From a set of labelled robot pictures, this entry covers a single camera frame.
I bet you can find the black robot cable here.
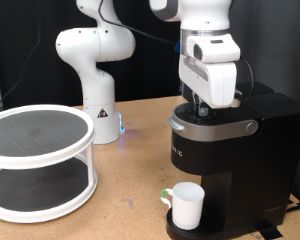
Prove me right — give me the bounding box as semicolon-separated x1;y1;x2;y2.
97;0;255;102

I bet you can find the black backdrop curtain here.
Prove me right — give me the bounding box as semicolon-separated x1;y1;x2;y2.
0;0;184;111

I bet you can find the thin black hanging cable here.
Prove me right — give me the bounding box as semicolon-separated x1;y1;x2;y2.
0;0;42;109

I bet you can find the white two-tier turntable shelf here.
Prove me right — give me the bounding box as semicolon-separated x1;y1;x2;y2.
0;104;99;224

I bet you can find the black tape strip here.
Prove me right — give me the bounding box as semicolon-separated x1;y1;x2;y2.
254;221;284;240

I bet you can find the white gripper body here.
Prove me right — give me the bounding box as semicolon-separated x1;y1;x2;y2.
178;33;242;110

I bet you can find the white mug green taped handle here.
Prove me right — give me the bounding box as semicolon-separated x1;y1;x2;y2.
160;181;206;231

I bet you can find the black machine power cable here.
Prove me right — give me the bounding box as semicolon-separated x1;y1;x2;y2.
284;199;300;214

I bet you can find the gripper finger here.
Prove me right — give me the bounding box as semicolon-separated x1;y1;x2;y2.
191;92;202;113
197;102;210;118

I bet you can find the black Keurig coffee machine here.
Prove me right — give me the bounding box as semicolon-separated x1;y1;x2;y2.
165;81;300;240

